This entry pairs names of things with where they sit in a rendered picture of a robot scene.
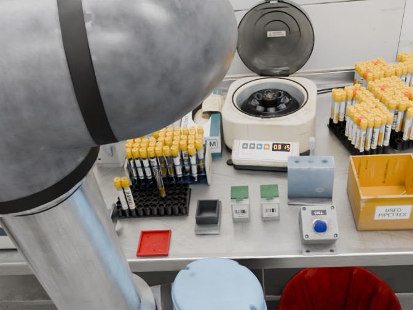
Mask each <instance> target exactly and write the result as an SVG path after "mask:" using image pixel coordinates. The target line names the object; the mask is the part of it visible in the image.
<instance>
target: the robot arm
mask: <svg viewBox="0 0 413 310"><path fill-rule="evenodd" d="M237 41H238V26H237V19H236V17H235V12H234V8H233V7H232V4H231V3H230V1H229V0H0V225H1V226H2V228H3V230H4V231H5V232H6V234H7V235H8V237H9V238H10V240H11V241H12V243H13V244H14V246H15V247H16V248H17V250H18V251H19V253H20V254H21V256H22V257H23V259H24V260H25V261H26V263H27V265H28V266H29V268H30V269H31V270H32V272H33V273H34V275H35V276H36V278H37V279H38V281H39V282H40V283H41V285H42V286H43V288H44V290H45V291H46V292H47V294H48V296H49V297H50V298H51V300H52V301H53V303H54V304H55V306H56V307H57V308H58V310H267V306H266V303H265V300H264V294H263V291H262V287H261V285H260V283H259V281H258V279H257V278H256V276H255V275H254V274H253V273H252V272H251V271H250V270H249V269H248V268H246V267H245V266H242V265H239V263H238V262H236V261H233V260H230V259H227V258H218V257H210V258H202V259H199V260H196V261H193V262H191V263H189V264H188V265H187V266H186V268H185V270H183V269H182V270H180V272H179V273H178V275H177V276H176V278H175V281H174V282H172V283H169V284H163V285H156V286H153V287H149V286H148V284H147V283H146V282H145V281H144V280H143V279H142V278H140V277H139V276H137V275H136V274H134V273H132V272H131V270H130V267H129V265H128V262H127V259H126V257H125V253H124V251H123V248H122V246H121V243H120V240H119V238H118V235H117V233H116V229H115V227H114V224H113V222H112V220H111V216H110V214H109V211H108V208H107V206H106V203H105V201H104V198H103V195H102V193H101V190H100V187H99V185H98V182H97V180H96V176H95V174H94V172H93V169H94V167H95V166H96V163H97V162H98V159H99V156H100V153H101V148H102V149H103V150H104V151H105V153H106V154H107V155H108V156H109V157H112V149H111V146H114V145H118V144H121V143H125V142H126V141H127V140H131V139H134V138H139V137H143V136H145V135H149V134H150V133H154V132H156V131H159V130H162V129H164V128H165V127H167V126H169V125H171V124H173V123H175V122H176V121H178V120H180V119H181V118H183V117H184V116H185V115H187V114H189V113H190V112H191V111H192V110H194V109H195V108H196V107H198V106H199V105H200V104H201V103H202V102H203V101H205V100H206V99H207V98H208V97H209V96H210V95H211V94H212V92H213V91H214V90H215V88H217V86H218V85H219V84H220V82H221V81H222V80H223V79H224V77H225V75H226V74H227V72H228V70H229V68H230V66H231V64H232V61H233V59H234V55H235V53H236V48H237Z"/></svg>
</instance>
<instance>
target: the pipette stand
mask: <svg viewBox="0 0 413 310"><path fill-rule="evenodd" d="M334 171H335V166H334V156H312V163H310V156H288V204H305V205H332V192H333V184H334Z"/></svg>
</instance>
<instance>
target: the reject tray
mask: <svg viewBox="0 0 413 310"><path fill-rule="evenodd" d="M170 238H171V230H170V229H167V230H149V231H141V234H140V239H139V243H138V248H137V252H136V257H144V256H168V251H169V246H170Z"/></svg>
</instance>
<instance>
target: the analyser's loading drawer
mask: <svg viewBox="0 0 413 310"><path fill-rule="evenodd" d="M108 211H109V214H110V216H111V220H112V222H113V224H114V227H115V228H116V225H117V221H118V218H119V213H118V210H117V207H116V203H112V207H111V209H108Z"/></svg>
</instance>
